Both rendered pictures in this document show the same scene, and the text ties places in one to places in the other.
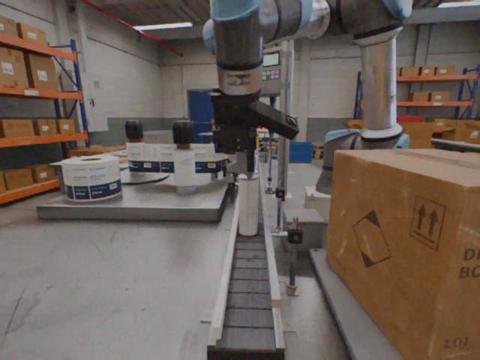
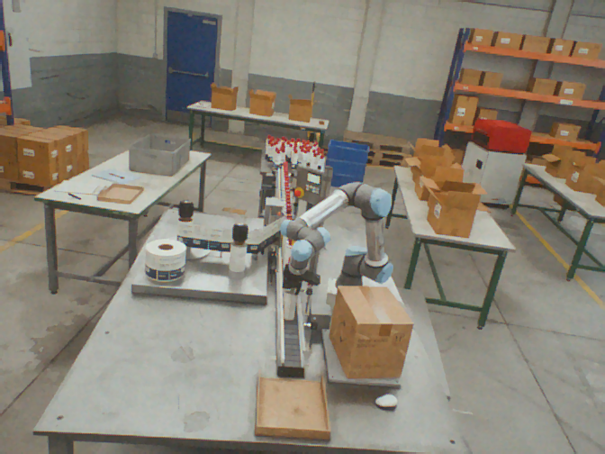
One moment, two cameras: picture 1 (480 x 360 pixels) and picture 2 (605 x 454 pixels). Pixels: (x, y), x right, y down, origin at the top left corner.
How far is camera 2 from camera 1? 1.69 m
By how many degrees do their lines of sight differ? 11
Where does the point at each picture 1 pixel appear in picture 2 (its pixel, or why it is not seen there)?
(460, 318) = (357, 358)
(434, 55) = (581, 18)
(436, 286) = (352, 349)
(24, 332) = (198, 359)
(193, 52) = not seen: outside the picture
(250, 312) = (292, 356)
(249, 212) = (291, 308)
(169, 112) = (127, 43)
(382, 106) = (374, 249)
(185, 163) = (240, 256)
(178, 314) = (259, 357)
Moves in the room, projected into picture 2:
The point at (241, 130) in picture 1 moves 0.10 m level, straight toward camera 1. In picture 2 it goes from (295, 283) to (297, 295)
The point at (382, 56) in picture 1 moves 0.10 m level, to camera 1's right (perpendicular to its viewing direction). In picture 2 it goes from (374, 228) to (394, 230)
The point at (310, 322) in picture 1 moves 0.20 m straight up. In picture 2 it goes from (315, 362) to (321, 323)
